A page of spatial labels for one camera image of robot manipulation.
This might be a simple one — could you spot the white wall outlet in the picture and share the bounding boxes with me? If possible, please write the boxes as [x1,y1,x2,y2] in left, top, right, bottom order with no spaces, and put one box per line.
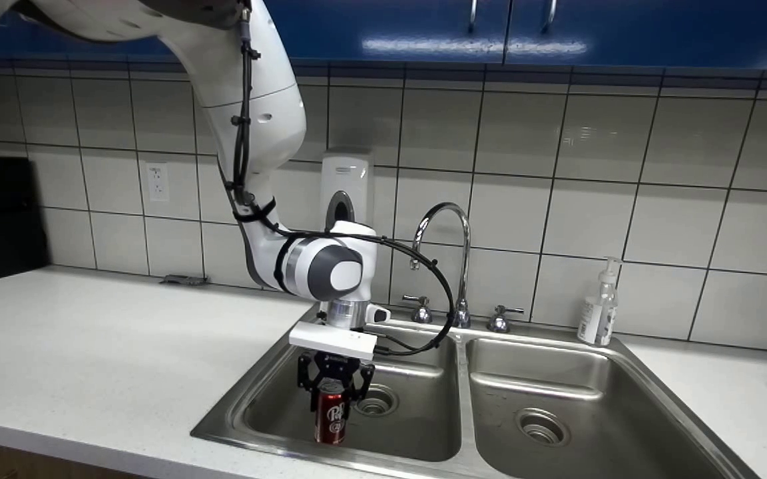
[143,162,171,206]

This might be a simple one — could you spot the red soda can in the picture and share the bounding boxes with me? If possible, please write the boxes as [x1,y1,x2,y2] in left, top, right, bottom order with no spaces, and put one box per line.
[314,391,347,445]

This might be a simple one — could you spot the chrome gooseneck faucet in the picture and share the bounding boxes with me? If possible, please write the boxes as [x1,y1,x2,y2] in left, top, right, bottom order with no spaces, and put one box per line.
[408,199,478,331]

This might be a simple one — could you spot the left faucet handle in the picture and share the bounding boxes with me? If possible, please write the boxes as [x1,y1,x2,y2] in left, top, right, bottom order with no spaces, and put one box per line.
[402,296,431,322]

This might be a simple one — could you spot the right faucet handle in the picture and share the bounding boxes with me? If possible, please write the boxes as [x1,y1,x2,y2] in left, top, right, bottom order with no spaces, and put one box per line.
[488,306,526,334]

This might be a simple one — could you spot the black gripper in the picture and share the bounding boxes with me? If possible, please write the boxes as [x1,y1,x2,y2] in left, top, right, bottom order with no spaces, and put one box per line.
[297,352,377,421]

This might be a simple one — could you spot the blue upper cabinets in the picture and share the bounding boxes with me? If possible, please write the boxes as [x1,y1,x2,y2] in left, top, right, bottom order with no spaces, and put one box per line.
[0,0,767,73]

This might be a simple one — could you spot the stainless steel double sink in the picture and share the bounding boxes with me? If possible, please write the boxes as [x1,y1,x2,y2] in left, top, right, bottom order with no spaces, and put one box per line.
[194,319,759,479]

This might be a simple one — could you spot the white wall soap dispenser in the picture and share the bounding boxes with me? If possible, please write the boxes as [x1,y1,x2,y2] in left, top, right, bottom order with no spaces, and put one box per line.
[321,154,373,227]

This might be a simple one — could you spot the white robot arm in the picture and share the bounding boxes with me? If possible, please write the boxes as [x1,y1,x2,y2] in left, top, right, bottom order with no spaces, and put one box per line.
[0,0,382,421]

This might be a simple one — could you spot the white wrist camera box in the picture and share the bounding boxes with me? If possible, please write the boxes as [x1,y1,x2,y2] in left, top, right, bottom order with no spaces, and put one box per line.
[287,322,379,362]

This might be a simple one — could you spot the clear soap pump bottle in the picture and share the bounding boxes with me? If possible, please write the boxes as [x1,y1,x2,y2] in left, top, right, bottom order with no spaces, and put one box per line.
[578,258,622,347]

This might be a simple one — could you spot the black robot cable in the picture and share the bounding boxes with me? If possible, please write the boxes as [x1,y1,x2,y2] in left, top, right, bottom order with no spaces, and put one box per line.
[222,0,458,360]

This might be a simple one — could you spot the faucet handle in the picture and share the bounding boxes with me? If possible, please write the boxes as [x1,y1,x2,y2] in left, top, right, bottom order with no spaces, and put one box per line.
[402,296,431,322]
[488,306,526,334]

